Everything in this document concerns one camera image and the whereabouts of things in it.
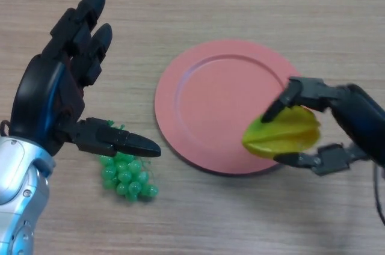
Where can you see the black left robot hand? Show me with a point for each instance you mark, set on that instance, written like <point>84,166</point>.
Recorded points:
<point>36,98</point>

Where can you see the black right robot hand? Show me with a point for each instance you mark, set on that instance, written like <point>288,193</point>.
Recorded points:
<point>361,116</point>

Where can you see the yellow starfruit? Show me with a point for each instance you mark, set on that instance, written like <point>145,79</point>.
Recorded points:
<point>282,134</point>

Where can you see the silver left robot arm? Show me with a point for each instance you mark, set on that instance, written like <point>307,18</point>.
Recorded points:
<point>15,180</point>

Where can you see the pink round plate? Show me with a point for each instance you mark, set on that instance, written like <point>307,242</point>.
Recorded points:
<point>216,104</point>

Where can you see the green grape bunch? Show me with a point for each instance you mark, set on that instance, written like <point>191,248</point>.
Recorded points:
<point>126,176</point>

